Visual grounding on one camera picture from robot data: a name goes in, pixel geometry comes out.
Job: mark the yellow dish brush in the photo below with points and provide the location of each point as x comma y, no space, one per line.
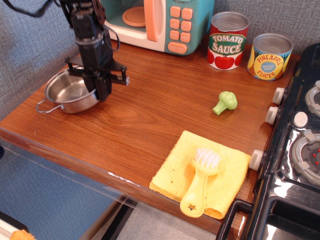
206,163

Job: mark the green toy broccoli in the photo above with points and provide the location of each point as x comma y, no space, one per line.
227,100

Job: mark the pineapple slices can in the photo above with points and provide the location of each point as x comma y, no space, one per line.
269,56

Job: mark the stainless steel pan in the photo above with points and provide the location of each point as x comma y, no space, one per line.
69,93

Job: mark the toy microwave oven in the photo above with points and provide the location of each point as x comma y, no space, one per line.
169,26

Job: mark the yellow folded cloth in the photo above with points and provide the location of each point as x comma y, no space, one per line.
174,177

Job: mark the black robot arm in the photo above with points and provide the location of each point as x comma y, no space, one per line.
87,19

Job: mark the black toy stove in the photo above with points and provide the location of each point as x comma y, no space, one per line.
286,203

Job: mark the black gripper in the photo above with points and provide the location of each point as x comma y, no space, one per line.
96,56

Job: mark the tomato sauce can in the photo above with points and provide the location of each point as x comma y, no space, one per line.
227,38

